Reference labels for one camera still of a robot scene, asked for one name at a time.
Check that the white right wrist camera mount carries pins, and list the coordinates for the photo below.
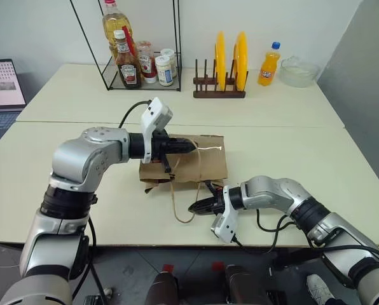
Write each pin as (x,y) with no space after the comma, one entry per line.
(226,222)

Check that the red squeeze ketchup bottle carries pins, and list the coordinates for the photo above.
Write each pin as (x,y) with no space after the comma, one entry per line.
(146,65)

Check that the glass ketchup bottle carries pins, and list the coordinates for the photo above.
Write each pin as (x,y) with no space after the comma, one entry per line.
(129,70)

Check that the yellow plate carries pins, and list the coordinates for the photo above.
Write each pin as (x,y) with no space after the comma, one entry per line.
(241,57)
(220,60)

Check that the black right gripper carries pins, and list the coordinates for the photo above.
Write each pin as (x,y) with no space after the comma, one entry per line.
(221,203)

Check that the clear glass bowl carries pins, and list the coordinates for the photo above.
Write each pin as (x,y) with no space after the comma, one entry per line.
(299,74)

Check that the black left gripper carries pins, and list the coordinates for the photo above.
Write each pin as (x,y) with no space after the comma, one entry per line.
(161,146)

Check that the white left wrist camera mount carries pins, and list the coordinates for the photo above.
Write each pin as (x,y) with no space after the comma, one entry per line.
(156,111)

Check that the yellow cooking oil bottle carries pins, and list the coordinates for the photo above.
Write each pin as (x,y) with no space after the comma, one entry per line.
(111,25)

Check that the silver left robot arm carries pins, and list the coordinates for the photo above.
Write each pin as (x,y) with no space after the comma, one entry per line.
(75,159)

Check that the dark rounded shape red tag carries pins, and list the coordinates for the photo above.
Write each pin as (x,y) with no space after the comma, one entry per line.
(238,286)
(164,287)

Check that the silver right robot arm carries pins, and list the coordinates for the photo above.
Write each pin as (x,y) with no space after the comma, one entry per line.
(304,197)

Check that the dark wooden plate rack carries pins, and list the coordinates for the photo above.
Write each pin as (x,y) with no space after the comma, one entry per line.
(218,93)

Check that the orange soda bottle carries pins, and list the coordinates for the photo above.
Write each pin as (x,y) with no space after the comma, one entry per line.
(267,70)

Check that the brown paper bag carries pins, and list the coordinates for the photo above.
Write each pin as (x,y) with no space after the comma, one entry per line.
(208,165)

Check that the grey laptop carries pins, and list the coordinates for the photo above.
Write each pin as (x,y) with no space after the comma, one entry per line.
(2,82)

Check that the white sneaker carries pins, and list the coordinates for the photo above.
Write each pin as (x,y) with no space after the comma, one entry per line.
(318,287)

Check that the white mayonnaise jar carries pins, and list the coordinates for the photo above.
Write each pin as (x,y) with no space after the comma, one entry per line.
(164,71)
(169,54)

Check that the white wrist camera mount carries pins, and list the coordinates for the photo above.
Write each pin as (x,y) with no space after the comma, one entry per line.
(156,111)
(226,222)

